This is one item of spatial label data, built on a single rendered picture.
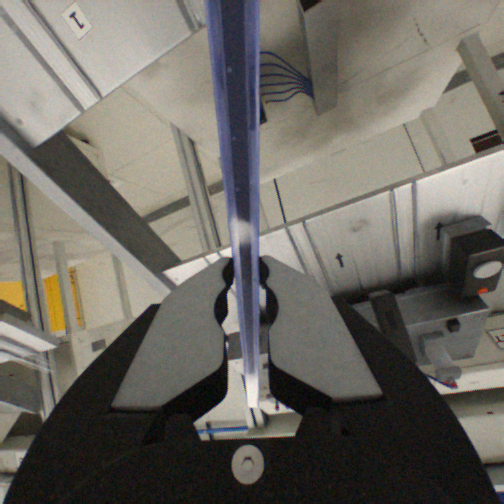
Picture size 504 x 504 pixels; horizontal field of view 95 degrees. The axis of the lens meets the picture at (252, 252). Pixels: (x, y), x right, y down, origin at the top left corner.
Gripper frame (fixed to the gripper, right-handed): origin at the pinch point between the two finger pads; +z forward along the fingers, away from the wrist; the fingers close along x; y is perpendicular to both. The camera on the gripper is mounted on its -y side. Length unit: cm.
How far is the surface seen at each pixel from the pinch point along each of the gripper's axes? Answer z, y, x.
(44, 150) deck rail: 13.8, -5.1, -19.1
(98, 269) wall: 221, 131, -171
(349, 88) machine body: 59, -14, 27
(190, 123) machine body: 52, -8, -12
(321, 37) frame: 39.0, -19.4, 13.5
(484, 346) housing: 11.6, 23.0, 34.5
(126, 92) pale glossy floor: 121, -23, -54
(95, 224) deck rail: 13.3, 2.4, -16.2
